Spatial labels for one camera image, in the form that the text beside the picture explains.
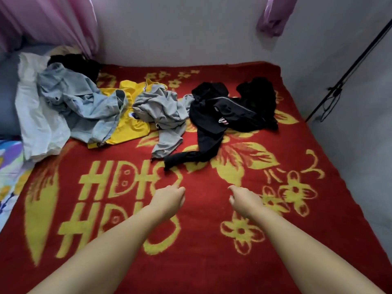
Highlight red bedsheet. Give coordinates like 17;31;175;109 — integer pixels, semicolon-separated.
0;62;392;294

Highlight grey pillow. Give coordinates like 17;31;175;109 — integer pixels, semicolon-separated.
0;45;56;138

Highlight black trousers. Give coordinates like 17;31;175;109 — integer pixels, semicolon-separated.
163;81;230;172

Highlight tied pink curtain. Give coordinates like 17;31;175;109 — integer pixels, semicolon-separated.
256;0;300;38

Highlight colourful patterned pillow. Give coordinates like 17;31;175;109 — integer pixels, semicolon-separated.
0;139;35;233

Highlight wide pink curtain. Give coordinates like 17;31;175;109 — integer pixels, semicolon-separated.
0;0;100;58

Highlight light grey denim jacket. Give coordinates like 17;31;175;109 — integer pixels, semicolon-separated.
38;63;129;145

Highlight white bed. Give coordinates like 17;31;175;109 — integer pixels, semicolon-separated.
0;45;392;294

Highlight pile of mixed clothes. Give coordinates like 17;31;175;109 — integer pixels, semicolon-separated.
15;46;280;172

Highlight person's left hand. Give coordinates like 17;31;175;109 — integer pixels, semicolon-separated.
149;184;187;221

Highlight person's right hand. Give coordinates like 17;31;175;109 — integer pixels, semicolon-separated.
228;185;267;221

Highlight person's right forearm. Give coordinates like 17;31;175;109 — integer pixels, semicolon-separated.
248;208;385;294

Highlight person's left forearm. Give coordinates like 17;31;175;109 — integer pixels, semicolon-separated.
27;205;167;294

